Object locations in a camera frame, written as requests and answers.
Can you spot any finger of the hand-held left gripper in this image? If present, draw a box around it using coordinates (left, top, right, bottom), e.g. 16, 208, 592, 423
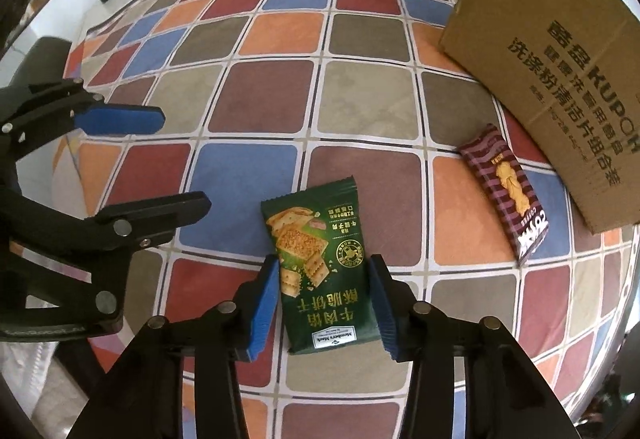
75, 191, 212, 271
0, 78, 166, 162

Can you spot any dark grey chair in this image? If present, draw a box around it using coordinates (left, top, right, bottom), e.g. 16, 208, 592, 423
10, 37, 71, 90

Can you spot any brown cardboard box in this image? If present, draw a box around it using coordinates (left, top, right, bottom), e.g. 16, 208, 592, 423
439, 0, 640, 235

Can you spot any brown striped biscuit packet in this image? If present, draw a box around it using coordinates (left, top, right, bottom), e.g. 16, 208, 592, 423
457, 123, 550, 268

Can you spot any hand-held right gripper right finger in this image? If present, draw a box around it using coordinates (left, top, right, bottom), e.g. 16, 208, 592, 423
367, 254, 576, 439

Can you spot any dark green cracker packet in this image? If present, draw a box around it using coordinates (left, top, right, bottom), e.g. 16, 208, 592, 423
261, 176, 384, 355

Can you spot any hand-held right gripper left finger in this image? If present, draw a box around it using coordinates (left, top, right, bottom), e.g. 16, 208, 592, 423
65, 255, 281, 439

